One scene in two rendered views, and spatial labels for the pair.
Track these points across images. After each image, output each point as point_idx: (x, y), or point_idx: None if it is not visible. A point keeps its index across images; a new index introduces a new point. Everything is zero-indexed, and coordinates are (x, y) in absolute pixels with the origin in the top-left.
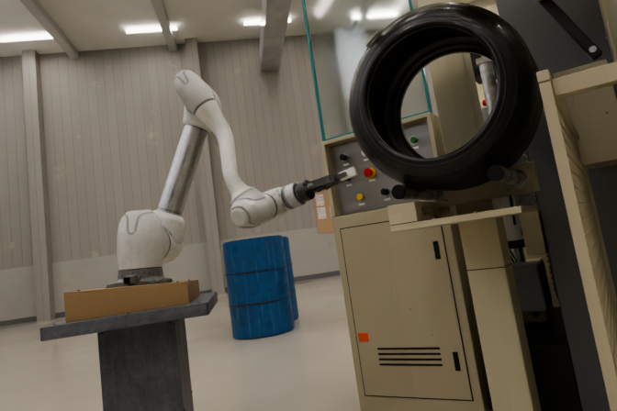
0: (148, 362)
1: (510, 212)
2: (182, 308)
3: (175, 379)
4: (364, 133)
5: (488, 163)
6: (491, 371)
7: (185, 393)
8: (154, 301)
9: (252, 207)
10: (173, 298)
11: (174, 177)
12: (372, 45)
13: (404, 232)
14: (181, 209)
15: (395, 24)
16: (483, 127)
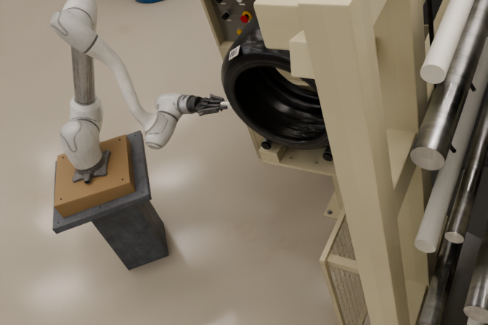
0: (119, 212)
1: (335, 175)
2: (133, 201)
3: (139, 215)
4: (237, 112)
5: (324, 147)
6: (335, 178)
7: (144, 211)
8: (113, 196)
9: (162, 140)
10: (124, 191)
11: (80, 80)
12: (234, 60)
13: (279, 70)
14: (94, 96)
15: (252, 54)
16: (319, 138)
